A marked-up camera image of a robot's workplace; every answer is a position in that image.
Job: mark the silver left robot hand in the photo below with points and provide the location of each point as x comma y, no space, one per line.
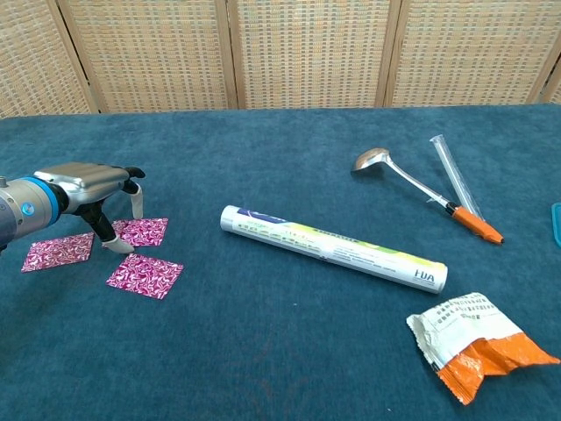
87,180

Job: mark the white orange snack wrapper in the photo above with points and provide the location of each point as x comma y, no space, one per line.
464,337

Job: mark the woven folding screen panel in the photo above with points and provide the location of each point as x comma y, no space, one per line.
473,52
553,90
149,52
30,57
311,52

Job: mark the white printed cylinder tube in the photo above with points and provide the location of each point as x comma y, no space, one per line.
333,247

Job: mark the clear plastic tube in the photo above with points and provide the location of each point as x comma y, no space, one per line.
451,171

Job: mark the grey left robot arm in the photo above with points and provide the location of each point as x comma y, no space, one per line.
26,206

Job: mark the teal plastic container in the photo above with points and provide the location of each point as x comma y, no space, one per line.
557,223

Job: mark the teal table cloth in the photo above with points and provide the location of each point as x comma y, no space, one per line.
245,342

